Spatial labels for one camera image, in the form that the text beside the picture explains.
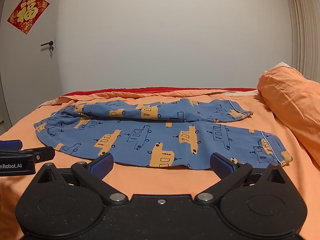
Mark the red blanket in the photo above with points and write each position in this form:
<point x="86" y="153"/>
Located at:
<point x="160" y="90"/>

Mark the blue pants with orange print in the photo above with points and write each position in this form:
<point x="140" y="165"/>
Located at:
<point x="140" y="137"/>

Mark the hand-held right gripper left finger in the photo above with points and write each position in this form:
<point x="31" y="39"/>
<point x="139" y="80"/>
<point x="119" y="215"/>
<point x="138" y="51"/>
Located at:
<point x="102" y="167"/>

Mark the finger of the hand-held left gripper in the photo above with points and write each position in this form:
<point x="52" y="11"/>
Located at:
<point x="11" y="145"/>
<point x="45" y="153"/>

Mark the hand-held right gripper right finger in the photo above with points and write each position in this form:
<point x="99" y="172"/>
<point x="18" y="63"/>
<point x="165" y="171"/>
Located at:
<point x="220" y="167"/>

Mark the key in door lock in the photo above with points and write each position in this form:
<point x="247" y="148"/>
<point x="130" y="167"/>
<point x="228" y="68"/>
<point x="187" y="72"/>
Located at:
<point x="51" y="51"/>

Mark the red and gold door poster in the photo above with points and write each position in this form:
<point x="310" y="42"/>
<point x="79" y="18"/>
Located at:
<point x="28" y="12"/>

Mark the white door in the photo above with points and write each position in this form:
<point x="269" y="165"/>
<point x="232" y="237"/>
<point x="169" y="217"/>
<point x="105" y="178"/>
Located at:
<point x="27" y="80"/>

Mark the orange bed sheet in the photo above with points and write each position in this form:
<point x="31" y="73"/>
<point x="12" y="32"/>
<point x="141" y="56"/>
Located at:
<point x="155" y="180"/>

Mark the cream curtain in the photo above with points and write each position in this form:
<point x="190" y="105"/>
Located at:
<point x="306" y="30"/>

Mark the orange pillow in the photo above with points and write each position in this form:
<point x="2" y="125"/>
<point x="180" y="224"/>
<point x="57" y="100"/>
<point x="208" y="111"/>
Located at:
<point x="295" y="100"/>

